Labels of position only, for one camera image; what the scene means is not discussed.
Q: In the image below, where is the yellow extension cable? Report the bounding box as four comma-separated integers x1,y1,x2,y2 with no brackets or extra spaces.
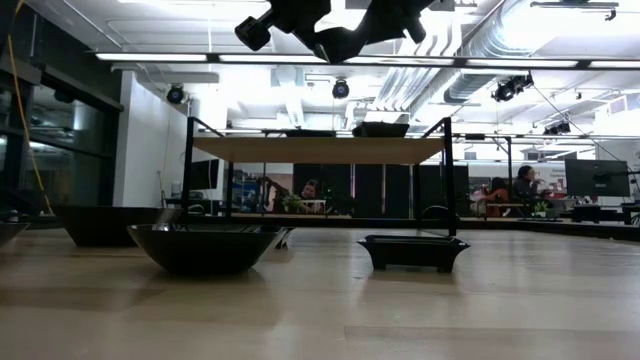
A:
5,0,55,217

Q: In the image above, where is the black deep square bowl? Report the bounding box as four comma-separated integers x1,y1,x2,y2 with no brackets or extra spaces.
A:
53,206,184,248
351,121,411,139

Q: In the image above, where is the person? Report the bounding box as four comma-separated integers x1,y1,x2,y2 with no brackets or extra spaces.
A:
478,176,511,217
298,178,322,202
509,164,542,201

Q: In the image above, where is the long linear ceiling light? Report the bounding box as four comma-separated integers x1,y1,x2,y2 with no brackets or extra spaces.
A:
94,49,640,71

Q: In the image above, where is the black track light cluster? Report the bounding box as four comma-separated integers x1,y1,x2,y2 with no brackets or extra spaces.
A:
491,72,535,103

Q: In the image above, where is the dark computer monitor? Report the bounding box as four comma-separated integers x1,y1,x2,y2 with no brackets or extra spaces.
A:
189,158,221,191
565,158,632,198

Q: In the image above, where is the silver ventilation duct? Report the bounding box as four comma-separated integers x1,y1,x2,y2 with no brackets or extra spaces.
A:
442,0,561,105

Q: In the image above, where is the black leaf-shaped plate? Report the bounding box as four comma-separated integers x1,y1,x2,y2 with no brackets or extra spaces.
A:
0,221,30,249

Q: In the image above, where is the black rounded square bowl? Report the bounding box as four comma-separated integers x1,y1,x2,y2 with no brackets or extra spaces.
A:
126,223,290,276

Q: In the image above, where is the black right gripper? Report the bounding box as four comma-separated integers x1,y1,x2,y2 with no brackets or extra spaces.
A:
272,0,371,65

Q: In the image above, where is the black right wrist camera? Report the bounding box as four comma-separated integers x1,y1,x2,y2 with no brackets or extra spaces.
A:
234,16,274,52

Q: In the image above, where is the wooden shelf with black legs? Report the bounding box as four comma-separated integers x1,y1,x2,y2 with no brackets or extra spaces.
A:
182,113,461,237

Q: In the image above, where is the black metal table frame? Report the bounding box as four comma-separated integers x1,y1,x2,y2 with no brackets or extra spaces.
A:
29,213,640,242

